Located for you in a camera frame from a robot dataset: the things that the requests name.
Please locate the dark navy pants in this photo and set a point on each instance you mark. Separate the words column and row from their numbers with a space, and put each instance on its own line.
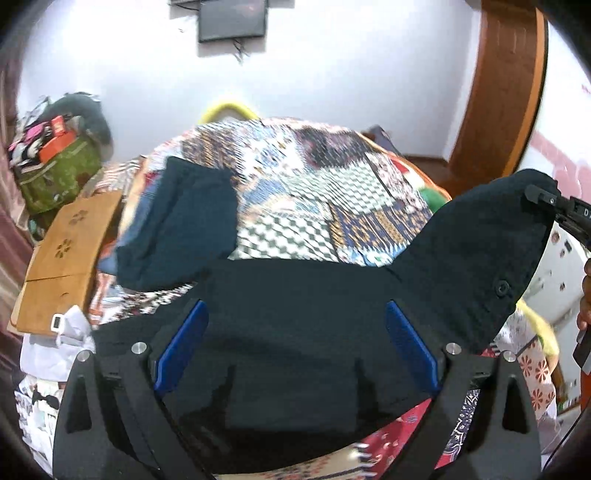
column 300, row 323

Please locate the yellow curved tube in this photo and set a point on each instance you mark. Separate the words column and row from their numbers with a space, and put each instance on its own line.
column 226, row 107

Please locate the green patterned bag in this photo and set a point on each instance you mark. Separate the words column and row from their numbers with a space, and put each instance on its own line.
column 55, row 177

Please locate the person's right hand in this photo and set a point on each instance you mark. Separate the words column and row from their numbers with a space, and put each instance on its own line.
column 586, row 300

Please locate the white cloth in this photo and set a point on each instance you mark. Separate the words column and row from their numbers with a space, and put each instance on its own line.
column 55, row 355

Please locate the wooden lap table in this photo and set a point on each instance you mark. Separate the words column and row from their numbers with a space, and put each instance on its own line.
column 69, row 249

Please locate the wooden door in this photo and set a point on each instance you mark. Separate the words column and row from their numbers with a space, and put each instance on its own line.
column 501, row 92

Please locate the dark grey cloth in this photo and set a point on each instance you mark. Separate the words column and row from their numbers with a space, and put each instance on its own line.
column 87, row 113

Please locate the green cloth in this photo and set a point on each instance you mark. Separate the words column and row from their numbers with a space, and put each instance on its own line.
column 436, row 198

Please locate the orange box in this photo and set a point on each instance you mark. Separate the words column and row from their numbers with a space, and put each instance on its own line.
column 56, row 143

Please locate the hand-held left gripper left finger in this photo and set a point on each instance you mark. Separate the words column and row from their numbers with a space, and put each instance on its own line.
column 182, row 344

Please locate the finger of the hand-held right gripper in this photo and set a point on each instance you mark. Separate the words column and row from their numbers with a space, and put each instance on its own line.
column 541, row 194

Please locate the yellow cloth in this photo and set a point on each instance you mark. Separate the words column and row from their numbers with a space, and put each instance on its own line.
column 542, row 330

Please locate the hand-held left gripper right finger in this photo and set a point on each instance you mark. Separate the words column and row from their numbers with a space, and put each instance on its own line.
column 411, row 344

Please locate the patchwork printed blanket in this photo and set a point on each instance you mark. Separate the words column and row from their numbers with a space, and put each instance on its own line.
column 300, row 184

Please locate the wall television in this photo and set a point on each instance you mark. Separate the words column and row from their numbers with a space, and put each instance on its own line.
column 233, row 18

